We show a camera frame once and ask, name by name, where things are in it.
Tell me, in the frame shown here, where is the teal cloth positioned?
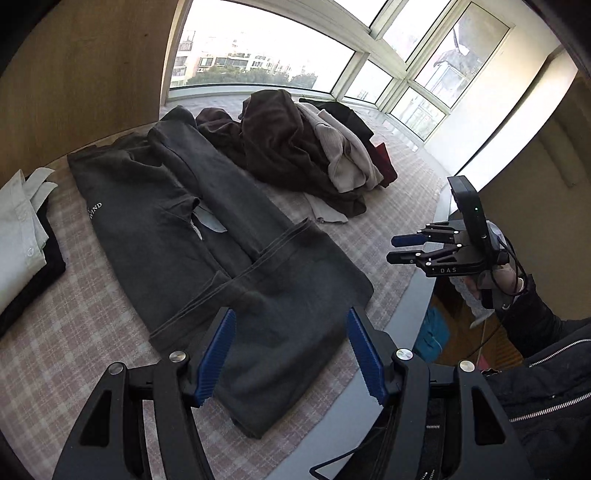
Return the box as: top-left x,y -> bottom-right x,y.
413,307 -> 445,366

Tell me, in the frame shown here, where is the person's right hand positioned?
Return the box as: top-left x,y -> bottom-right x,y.
464,265 -> 527,306

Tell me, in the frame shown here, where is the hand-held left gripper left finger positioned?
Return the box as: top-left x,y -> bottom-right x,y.
52,307 -> 238,480

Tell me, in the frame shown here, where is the grey printed t-shirt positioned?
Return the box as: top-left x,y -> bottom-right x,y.
67,106 -> 375,439

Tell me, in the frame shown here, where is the black folded garment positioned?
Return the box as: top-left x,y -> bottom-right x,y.
0,185 -> 68,339

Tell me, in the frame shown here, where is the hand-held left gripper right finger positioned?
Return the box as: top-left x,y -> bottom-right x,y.
346,307 -> 536,480

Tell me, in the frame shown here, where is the maroon garment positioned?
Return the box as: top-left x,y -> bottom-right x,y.
367,142 -> 398,188

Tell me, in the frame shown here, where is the window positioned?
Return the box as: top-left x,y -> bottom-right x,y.
168,0 -> 565,149

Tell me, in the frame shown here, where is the pink plaid blanket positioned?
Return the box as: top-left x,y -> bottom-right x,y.
0,92 -> 456,480

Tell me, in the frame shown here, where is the black zippered jacket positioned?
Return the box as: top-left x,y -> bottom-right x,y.
480,318 -> 591,480

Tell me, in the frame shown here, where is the white folded shirt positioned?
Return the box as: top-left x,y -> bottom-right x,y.
0,167 -> 59,315

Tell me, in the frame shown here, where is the beige garment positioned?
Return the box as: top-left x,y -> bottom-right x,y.
295,102 -> 384,225

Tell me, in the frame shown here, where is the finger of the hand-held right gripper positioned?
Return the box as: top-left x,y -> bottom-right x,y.
391,229 -> 445,248
386,248 -> 440,269

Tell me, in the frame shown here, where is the dark brown garment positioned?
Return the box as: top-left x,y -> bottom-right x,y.
196,107 -> 251,168

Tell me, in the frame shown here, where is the plywood panel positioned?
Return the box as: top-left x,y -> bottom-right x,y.
0,0 -> 195,177

